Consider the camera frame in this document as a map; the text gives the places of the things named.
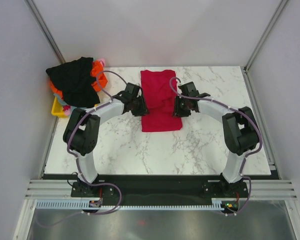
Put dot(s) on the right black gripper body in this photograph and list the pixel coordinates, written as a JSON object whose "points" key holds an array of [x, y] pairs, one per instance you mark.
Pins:
{"points": [[181, 108]]}

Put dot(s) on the crimson red t shirt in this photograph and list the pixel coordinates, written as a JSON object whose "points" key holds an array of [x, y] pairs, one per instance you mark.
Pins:
{"points": [[158, 90]]}

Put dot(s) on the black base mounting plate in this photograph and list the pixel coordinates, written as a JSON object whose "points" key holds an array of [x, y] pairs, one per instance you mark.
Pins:
{"points": [[155, 189]]}

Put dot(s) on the left aluminium rail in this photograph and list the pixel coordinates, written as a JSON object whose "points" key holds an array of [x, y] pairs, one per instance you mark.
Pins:
{"points": [[48, 189]]}

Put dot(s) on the yellow plastic basket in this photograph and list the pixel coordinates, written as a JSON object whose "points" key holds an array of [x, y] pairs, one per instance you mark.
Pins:
{"points": [[60, 116]]}

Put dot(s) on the aluminium frame post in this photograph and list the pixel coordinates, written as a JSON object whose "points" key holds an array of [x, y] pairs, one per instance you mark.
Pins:
{"points": [[45, 30], [265, 34]]}

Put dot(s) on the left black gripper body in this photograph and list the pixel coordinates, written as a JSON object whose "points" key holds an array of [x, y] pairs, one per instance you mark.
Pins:
{"points": [[139, 107]]}

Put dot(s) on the black t shirt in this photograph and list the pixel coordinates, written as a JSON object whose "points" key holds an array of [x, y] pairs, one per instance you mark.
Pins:
{"points": [[86, 99]]}

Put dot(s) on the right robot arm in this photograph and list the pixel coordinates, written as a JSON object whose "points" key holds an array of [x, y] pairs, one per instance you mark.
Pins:
{"points": [[241, 134]]}

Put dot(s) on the right aluminium rail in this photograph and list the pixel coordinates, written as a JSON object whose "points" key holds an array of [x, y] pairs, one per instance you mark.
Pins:
{"points": [[268, 190]]}

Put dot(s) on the left aluminium frame post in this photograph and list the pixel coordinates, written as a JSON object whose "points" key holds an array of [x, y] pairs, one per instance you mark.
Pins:
{"points": [[45, 30]]}

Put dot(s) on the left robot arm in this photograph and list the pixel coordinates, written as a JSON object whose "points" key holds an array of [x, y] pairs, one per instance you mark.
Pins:
{"points": [[82, 131]]}

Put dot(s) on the aluminium rail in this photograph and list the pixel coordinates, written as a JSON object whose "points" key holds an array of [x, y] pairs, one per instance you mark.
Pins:
{"points": [[48, 189], [268, 190]]}

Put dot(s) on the white slotted cable duct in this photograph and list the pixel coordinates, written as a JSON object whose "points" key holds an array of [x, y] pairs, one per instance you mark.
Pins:
{"points": [[85, 204]]}

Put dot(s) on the pink garment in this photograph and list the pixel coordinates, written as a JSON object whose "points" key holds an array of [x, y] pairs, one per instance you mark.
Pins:
{"points": [[102, 61]]}

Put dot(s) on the grey blue garment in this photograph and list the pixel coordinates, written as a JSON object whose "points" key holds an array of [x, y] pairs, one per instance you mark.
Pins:
{"points": [[60, 106]]}

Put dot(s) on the right aluminium frame post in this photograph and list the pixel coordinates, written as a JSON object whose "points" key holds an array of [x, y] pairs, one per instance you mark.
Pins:
{"points": [[265, 34]]}

